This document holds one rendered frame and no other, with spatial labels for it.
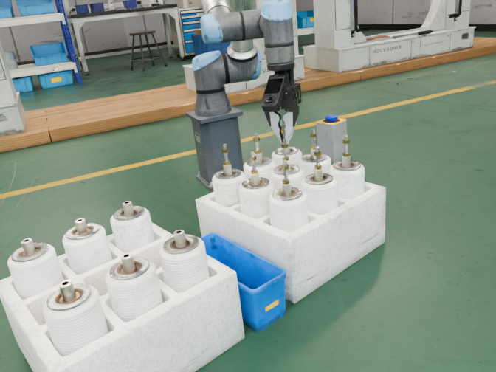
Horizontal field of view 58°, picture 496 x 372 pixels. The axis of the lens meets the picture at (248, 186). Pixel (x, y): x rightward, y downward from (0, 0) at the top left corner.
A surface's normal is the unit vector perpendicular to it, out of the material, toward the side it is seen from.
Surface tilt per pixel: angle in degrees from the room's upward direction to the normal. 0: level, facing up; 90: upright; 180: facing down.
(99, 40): 90
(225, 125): 90
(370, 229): 90
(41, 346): 0
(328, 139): 90
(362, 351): 0
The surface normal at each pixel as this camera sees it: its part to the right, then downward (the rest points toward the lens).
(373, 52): 0.41, 0.31
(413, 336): -0.11, -0.92
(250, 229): -0.75, 0.33
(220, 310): 0.65, 0.23
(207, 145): -0.35, 0.40
